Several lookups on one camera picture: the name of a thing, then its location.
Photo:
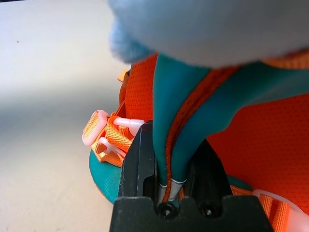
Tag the orange teal backpack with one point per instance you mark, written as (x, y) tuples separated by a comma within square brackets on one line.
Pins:
[(265, 145)]

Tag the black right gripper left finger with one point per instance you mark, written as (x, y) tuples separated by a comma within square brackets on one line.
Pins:
[(137, 164)]

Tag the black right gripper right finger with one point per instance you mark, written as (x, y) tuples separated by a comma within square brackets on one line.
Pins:
[(210, 178)]

